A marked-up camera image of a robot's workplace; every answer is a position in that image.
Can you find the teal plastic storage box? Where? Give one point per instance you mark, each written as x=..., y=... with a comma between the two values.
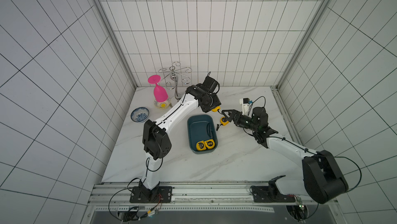
x=201, y=128

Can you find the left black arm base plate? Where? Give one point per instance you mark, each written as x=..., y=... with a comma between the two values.
x=141, y=194

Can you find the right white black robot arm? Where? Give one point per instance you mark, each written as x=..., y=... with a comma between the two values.
x=321, y=178

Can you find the aluminium mounting rail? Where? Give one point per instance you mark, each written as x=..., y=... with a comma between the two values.
x=114, y=198

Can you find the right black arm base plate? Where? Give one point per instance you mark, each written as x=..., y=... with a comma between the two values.
x=270, y=193

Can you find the pink plastic wine glass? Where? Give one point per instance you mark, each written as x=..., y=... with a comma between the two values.
x=160, y=93

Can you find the blue white ceramic dish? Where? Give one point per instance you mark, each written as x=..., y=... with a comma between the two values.
x=140, y=114

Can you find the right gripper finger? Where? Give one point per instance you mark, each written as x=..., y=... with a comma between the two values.
x=229, y=122
x=231, y=114

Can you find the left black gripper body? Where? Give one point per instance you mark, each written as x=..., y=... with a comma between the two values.
x=212, y=102

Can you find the chrome wine glass rack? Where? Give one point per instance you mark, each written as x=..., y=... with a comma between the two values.
x=176, y=74

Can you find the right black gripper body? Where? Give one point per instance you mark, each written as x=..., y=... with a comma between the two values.
x=235, y=117

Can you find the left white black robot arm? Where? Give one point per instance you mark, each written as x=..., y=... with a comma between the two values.
x=156, y=134

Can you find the yellow tape measure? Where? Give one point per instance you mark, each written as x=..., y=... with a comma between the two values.
x=210, y=144
x=217, y=109
x=223, y=122
x=201, y=146

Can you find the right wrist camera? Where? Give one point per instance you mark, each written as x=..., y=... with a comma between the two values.
x=245, y=104

